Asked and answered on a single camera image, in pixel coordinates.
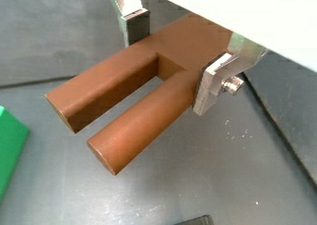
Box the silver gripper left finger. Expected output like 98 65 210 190
110 0 150 46

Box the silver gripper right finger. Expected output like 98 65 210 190
191 33 269 116

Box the brown square-circle object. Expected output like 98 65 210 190
46 13 232 175

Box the dark curved fixture stand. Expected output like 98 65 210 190
177 215 214 225

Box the green shape-sorter base block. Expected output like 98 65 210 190
0 106 28 202

